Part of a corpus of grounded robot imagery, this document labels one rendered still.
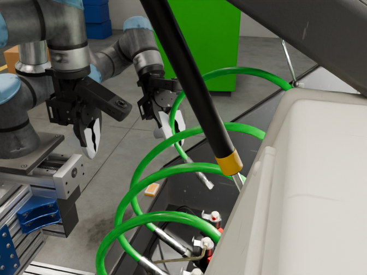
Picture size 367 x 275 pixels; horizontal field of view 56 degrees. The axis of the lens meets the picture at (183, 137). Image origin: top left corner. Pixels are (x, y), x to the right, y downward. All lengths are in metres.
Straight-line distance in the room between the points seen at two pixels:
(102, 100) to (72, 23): 0.15
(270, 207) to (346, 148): 0.04
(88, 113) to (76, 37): 0.15
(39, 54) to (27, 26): 0.55
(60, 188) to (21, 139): 0.20
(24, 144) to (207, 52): 3.06
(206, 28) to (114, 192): 2.13
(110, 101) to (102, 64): 0.23
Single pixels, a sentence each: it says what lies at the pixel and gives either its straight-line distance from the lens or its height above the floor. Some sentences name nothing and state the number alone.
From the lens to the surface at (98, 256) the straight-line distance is 0.59.
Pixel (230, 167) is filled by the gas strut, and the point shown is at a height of 1.46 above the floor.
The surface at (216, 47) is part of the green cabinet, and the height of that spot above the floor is 0.60.
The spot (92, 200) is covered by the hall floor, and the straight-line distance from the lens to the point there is 2.62.
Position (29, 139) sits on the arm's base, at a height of 1.08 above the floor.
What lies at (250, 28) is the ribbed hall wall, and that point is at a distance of 7.18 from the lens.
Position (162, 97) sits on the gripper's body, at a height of 1.29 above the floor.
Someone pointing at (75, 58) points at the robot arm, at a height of 1.44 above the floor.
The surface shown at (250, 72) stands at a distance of 0.67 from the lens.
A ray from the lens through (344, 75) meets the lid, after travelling 0.21.
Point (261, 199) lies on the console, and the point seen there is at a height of 1.53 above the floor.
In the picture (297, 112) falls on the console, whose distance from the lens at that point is 0.20.
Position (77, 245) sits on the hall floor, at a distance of 2.32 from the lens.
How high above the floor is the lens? 1.63
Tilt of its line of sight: 30 degrees down
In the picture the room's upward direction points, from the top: straight up
